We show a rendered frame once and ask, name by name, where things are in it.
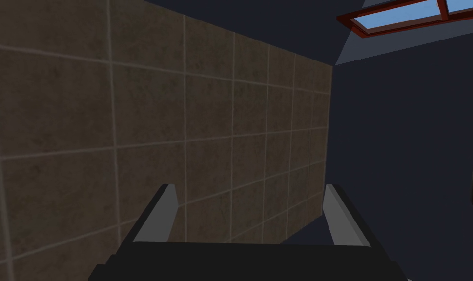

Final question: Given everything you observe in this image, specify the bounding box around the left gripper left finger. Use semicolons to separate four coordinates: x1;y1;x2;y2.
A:
131;183;179;243

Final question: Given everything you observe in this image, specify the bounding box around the red framed window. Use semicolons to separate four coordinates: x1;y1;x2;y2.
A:
335;0;473;39

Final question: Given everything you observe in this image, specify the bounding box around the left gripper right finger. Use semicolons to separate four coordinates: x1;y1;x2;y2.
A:
322;184;371;247

